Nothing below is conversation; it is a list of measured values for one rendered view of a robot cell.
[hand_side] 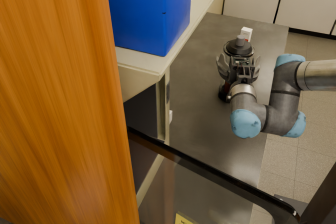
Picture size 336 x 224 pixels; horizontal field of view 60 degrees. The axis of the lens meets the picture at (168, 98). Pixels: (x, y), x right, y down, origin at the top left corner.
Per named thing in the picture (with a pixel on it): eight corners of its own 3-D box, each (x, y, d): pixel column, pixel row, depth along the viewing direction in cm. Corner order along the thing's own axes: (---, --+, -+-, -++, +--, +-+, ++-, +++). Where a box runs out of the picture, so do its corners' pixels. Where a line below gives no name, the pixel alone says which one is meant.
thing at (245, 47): (225, 45, 109) (227, 29, 104) (250, 46, 108) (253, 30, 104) (225, 59, 102) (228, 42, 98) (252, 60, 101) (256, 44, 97)
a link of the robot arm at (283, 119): (312, 98, 76) (270, 90, 76) (305, 141, 75) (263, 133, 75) (298, 99, 83) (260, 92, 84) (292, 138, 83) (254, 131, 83)
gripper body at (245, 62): (254, 56, 92) (258, 79, 83) (249, 77, 97) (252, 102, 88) (230, 54, 92) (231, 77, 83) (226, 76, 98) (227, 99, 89)
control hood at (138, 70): (92, 109, 45) (79, 55, 38) (170, 19, 67) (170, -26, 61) (161, 130, 42) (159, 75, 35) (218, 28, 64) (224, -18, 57)
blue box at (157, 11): (98, 43, 40) (86, -24, 34) (132, 13, 47) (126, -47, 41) (165, 58, 38) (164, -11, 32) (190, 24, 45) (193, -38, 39)
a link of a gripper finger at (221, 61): (219, 45, 100) (235, 58, 93) (217, 59, 104) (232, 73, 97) (211, 47, 99) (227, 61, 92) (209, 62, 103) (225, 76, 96)
